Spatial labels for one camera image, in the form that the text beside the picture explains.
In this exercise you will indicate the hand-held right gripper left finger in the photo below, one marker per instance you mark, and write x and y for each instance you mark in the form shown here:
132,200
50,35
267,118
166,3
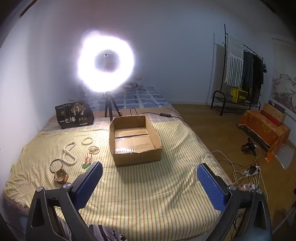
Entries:
90,183

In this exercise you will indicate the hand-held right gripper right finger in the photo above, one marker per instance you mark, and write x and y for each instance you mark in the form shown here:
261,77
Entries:
211,185

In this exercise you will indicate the thin metal bangle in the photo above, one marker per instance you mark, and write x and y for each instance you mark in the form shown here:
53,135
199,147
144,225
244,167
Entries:
50,165

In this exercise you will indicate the cardboard box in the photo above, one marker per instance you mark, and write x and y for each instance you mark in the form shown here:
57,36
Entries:
136,157

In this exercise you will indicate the white power strip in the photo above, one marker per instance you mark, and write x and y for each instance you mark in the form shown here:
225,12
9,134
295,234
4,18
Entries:
252,171

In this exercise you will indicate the dark white striped garment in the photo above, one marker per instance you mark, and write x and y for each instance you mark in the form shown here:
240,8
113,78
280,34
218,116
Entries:
104,234

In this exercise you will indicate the pink checked blanket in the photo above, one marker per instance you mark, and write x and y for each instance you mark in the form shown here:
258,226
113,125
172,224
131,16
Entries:
99,122

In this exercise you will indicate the yellow striped sheet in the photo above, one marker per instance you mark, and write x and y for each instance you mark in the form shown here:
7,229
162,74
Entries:
150,197

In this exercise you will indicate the black printed bag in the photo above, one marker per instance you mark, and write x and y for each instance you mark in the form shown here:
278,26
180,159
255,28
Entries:
74,115

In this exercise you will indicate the orange covered table with boxes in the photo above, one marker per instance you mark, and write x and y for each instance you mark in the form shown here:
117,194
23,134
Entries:
256,125

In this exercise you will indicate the silver foil sheet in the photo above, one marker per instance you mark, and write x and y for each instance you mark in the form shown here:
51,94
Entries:
285,157

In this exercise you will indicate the red and dark box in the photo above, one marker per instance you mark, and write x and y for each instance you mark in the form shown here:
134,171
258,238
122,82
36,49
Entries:
270,118

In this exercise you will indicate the yellow crate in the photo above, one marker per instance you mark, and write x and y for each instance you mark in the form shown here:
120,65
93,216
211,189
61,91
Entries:
239,95

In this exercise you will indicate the tan wooden board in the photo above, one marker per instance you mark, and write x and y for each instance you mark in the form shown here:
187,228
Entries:
275,111

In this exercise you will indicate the blue patterned bedding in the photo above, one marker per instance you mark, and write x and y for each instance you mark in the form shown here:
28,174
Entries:
143,97

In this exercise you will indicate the black hanging garment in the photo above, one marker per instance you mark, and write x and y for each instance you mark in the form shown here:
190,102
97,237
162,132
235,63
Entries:
257,78

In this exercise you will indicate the dark green hanging garment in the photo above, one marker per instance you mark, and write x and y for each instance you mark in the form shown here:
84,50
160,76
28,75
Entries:
247,69

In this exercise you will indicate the white striped towel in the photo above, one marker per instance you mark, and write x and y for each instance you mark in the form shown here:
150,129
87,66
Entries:
233,60

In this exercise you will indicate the phone holder clamp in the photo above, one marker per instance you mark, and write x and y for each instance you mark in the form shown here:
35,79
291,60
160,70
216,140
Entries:
106,52

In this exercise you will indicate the black metal clothes rack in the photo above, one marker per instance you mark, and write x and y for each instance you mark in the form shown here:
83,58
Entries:
224,46

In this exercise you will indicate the wall scroll painting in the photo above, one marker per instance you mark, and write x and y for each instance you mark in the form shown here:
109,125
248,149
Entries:
284,85

